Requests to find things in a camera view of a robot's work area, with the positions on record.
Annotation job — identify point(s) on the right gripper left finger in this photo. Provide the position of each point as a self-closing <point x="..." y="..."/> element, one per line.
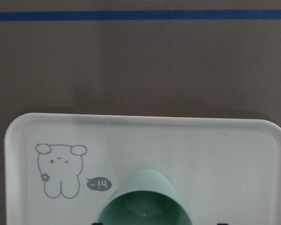
<point x="97" y="223"/>

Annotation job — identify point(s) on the light green cup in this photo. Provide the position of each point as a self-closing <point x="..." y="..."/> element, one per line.
<point x="145" y="197"/>

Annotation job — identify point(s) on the cream rabbit tray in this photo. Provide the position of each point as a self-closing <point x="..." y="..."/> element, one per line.
<point x="61" y="169"/>

